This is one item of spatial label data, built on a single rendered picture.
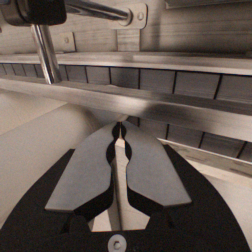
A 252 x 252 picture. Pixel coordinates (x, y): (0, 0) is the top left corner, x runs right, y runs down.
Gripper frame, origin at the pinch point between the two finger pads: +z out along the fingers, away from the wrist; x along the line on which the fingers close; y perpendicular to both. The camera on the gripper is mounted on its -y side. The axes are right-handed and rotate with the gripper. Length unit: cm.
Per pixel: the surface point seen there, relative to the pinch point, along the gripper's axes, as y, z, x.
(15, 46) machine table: -6.6, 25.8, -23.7
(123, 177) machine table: 23.5, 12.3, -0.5
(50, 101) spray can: 0.4, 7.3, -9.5
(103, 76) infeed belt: -2.6, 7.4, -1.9
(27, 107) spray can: 0.0, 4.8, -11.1
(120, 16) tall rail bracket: -8.8, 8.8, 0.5
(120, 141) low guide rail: 4.0, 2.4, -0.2
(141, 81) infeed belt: -2.4, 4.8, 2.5
